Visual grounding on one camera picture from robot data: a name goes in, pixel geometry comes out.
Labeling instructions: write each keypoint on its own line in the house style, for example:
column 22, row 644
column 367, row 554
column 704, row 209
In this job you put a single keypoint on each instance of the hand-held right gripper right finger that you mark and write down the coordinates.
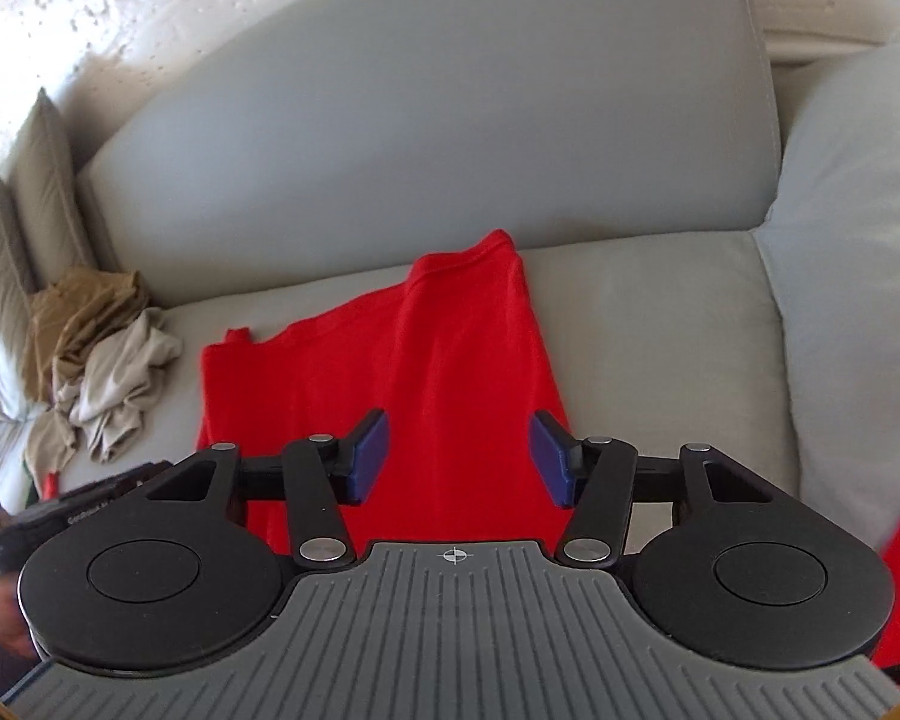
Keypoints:
column 551, row 457

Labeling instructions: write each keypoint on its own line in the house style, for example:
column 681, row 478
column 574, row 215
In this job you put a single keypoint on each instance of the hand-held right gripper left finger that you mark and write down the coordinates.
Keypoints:
column 367, row 457

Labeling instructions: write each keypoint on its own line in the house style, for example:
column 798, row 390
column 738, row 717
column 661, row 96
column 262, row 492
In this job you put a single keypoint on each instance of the red long-sleeve shirt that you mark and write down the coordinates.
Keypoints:
column 457, row 345

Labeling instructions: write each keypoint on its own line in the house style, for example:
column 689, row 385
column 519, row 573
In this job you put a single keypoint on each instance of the person's left hand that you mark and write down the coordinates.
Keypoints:
column 7, row 611

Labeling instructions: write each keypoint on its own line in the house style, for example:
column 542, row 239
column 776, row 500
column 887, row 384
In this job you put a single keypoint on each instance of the light beige crumpled garment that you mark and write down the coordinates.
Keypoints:
column 124, row 382

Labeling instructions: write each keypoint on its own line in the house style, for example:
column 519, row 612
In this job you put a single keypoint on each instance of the grey-green sofa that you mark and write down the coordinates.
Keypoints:
column 645, row 330

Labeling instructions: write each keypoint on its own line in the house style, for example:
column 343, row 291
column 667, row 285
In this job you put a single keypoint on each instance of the tan crumpled garment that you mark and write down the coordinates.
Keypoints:
column 82, row 315

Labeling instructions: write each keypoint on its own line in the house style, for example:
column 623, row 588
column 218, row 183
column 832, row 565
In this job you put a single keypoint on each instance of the small olive pillow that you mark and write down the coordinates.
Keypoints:
column 52, row 195

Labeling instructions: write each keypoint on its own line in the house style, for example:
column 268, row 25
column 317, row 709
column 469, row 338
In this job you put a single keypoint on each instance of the grey-green side cushion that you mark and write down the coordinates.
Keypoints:
column 855, row 277

